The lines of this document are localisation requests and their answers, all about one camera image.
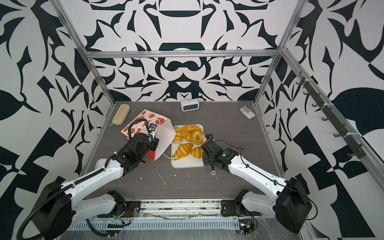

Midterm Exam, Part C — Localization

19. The fake ring donut bread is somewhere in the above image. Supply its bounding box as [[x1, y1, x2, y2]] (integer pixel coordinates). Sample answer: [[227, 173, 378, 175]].
[[190, 130, 204, 145]]

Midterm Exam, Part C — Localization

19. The yellow fake croissant bread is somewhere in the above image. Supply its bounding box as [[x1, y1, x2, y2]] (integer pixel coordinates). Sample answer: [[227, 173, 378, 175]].
[[173, 143, 194, 161]]

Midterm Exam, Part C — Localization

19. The pale fake bread roll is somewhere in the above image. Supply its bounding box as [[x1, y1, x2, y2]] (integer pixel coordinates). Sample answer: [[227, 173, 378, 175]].
[[173, 128, 183, 145]]

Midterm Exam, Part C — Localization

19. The yellow fake braided bread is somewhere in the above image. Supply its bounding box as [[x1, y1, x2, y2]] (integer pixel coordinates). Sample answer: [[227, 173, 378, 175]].
[[181, 124, 201, 142]]

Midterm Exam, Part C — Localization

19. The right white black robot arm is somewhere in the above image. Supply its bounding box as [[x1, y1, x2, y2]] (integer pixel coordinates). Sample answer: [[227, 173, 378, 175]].
[[201, 139, 313, 234]]

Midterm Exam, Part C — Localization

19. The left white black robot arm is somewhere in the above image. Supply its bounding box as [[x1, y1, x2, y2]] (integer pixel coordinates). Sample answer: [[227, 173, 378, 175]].
[[27, 132, 159, 240]]

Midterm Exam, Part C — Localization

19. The white plastic tray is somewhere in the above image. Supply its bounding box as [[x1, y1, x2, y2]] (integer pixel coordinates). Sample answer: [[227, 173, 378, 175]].
[[170, 124, 207, 169]]

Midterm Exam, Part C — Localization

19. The beige glasses case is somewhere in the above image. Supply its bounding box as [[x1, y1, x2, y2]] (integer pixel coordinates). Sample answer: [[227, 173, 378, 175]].
[[111, 104, 131, 126]]

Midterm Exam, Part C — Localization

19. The small white remote device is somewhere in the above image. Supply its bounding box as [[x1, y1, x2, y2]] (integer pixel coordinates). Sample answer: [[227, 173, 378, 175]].
[[240, 106, 256, 120]]

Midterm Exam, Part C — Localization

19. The white digital alarm clock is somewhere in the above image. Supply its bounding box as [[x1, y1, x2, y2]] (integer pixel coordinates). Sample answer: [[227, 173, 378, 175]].
[[181, 99, 200, 112]]

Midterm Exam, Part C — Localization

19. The small green circuit board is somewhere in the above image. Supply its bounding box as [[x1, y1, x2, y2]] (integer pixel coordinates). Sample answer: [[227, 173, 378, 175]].
[[239, 218, 258, 235]]

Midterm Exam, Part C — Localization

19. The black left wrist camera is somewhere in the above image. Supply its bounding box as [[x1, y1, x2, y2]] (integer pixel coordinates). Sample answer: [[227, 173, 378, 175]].
[[149, 123, 158, 132]]

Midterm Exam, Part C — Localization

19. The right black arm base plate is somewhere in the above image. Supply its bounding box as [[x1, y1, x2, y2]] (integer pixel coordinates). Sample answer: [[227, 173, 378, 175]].
[[221, 200, 262, 217]]

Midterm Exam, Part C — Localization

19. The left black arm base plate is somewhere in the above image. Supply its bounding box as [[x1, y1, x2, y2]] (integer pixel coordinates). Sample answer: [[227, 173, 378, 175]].
[[97, 201, 142, 218]]

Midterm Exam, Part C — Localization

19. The white perforated cable duct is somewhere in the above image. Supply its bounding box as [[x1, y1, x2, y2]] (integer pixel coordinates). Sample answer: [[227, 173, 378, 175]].
[[67, 218, 241, 231]]

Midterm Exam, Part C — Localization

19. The grey wall hook rack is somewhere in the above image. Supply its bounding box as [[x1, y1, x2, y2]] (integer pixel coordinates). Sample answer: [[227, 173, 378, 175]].
[[297, 72, 367, 159]]

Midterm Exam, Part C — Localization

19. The black corrugated cable hose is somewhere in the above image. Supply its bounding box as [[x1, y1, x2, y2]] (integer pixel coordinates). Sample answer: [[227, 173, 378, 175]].
[[16, 118, 152, 240]]

